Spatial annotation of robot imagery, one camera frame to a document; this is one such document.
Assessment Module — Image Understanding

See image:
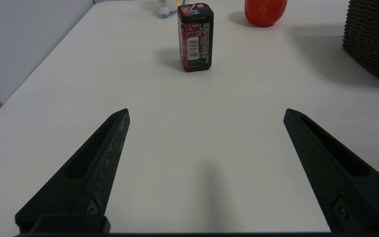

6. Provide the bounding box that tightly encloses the yellow duck scooter toy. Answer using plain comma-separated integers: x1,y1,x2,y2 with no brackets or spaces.
158,0,190,19

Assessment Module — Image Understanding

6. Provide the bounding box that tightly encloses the dark brown wicker basket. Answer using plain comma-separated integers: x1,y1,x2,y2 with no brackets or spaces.
342,0,379,90

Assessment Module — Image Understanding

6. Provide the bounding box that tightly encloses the red apple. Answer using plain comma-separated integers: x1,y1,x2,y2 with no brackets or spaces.
244,0,288,27

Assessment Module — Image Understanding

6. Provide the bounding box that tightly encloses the black red gum box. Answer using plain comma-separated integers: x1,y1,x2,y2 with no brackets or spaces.
177,3,215,72

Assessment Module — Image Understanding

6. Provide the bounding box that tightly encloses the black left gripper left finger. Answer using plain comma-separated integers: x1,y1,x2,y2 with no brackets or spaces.
15,108,131,234

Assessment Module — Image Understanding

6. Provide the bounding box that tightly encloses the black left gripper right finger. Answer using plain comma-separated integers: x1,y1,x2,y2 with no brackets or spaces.
283,108,379,234

